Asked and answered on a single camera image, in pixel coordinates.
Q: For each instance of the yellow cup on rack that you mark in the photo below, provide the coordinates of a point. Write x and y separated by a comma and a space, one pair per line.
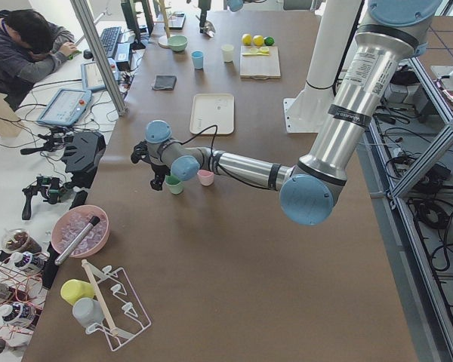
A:
73, 290

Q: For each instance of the iced coffee cup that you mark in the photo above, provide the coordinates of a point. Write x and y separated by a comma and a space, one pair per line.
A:
19, 240

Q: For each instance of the teach pendant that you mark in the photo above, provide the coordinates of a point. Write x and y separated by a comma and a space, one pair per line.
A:
92, 79
65, 108

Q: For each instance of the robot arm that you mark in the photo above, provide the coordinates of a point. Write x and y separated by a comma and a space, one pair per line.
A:
358, 48
237, 5

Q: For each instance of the pale green bowl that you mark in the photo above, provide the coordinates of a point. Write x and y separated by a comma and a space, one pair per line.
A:
177, 43

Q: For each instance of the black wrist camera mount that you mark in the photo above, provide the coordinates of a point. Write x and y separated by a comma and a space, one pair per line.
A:
140, 153

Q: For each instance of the yellow lemon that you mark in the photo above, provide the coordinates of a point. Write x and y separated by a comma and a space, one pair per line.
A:
258, 40
246, 39

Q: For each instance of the tea bottle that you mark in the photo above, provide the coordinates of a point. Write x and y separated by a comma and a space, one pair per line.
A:
0, 290
20, 315
28, 262

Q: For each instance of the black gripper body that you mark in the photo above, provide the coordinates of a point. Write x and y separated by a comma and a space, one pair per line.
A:
158, 172

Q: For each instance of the grey folded cloth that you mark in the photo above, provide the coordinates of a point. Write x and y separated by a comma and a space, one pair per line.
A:
164, 82

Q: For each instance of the yellow lemon upper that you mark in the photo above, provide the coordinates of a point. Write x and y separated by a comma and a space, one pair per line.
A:
258, 40

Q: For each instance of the aluminium frame post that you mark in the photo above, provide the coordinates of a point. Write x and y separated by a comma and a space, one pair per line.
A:
86, 21

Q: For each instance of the pink cup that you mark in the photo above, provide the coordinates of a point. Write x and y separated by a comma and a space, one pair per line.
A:
205, 177

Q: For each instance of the wooden cup tree stand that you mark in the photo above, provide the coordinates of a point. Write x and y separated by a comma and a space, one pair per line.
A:
163, 40

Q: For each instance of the white wire cup rack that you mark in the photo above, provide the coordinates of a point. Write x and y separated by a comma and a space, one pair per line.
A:
125, 317

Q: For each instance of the cream yellow cup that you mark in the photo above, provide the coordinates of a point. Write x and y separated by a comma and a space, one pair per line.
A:
227, 52

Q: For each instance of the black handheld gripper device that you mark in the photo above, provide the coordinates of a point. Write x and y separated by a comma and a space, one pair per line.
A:
51, 189

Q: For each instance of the green cup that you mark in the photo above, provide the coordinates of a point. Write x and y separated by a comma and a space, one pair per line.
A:
174, 185

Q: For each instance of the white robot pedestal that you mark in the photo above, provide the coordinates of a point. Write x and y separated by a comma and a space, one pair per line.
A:
307, 112

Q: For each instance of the blue cup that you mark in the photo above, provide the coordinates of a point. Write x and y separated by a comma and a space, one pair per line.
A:
197, 59

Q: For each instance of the grey cup on rack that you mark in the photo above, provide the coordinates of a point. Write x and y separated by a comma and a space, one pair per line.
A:
87, 311

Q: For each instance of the teach pendant near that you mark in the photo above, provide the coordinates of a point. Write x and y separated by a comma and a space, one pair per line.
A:
65, 108

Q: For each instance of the cream rectangular tray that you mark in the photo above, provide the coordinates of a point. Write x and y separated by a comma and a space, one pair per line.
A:
213, 109

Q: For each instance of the green lime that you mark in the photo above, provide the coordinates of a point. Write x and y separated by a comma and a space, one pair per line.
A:
269, 41

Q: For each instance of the metal ice scoop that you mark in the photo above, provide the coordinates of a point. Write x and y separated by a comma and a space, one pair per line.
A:
208, 29

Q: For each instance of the yellow plastic knife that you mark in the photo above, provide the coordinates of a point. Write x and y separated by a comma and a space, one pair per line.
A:
249, 54

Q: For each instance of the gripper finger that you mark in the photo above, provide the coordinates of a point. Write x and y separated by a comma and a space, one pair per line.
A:
156, 184

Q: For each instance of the teach pendant far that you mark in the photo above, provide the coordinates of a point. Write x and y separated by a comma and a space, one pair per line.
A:
92, 79

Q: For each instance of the seated person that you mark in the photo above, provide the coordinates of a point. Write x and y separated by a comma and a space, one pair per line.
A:
31, 48

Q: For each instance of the yellow lemon lower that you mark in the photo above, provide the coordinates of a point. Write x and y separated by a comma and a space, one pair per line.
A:
246, 39

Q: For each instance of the bamboo cutting board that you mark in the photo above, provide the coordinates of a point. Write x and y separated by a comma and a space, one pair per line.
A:
260, 67

